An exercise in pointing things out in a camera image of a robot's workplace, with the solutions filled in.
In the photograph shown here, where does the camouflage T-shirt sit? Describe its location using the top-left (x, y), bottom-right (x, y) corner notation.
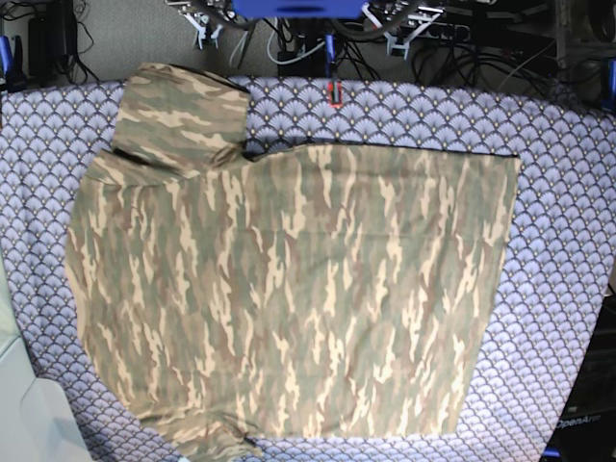
top-left (65, 64), bottom-right (521, 461)

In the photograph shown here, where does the red and black clamp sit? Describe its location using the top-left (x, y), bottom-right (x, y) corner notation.
top-left (327, 78), bottom-right (344, 109)

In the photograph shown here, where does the black power strip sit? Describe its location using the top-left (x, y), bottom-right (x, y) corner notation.
top-left (403, 21), bottom-right (472, 43)

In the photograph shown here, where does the purple fan-pattern tablecloth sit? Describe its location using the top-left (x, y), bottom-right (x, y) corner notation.
top-left (1, 77), bottom-right (615, 461)

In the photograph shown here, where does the blue clamp left edge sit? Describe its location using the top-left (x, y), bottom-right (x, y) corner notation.
top-left (1, 35), bottom-right (27, 92)

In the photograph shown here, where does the blue clamp edge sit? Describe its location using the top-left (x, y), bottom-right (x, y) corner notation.
top-left (1, 35), bottom-right (27, 92)
top-left (601, 59), bottom-right (616, 114)

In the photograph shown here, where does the white plastic bin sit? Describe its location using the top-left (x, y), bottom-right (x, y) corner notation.
top-left (1, 273), bottom-right (91, 461)

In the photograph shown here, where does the black OpenArm box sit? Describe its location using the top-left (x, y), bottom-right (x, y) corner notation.
top-left (543, 309), bottom-right (615, 461)

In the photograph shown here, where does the blue clamp right edge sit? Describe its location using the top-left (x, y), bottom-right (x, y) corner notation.
top-left (601, 59), bottom-right (616, 114)

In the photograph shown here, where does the blue mount plate top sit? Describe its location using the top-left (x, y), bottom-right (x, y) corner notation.
top-left (232, 0), bottom-right (365, 18)

